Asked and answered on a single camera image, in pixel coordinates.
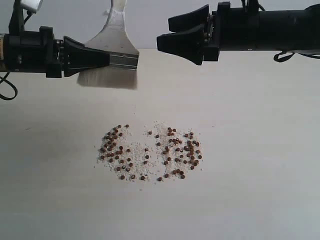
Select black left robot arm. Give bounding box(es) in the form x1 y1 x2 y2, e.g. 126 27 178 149
0 26 110 78

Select white wooden paint brush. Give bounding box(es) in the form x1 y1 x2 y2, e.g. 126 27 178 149
77 0 140 90

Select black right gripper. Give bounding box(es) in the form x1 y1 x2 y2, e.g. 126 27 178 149
156 1 260 66

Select red beans and crumbs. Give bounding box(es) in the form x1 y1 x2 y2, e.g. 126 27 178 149
94 121 205 184

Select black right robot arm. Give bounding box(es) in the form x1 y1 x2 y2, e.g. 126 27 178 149
156 0 320 66

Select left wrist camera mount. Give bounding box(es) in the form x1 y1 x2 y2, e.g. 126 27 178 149
8 0 43 36

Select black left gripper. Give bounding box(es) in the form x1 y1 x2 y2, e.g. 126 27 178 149
3 26 110 78

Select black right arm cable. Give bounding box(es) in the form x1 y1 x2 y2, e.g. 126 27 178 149
273 48 320 63

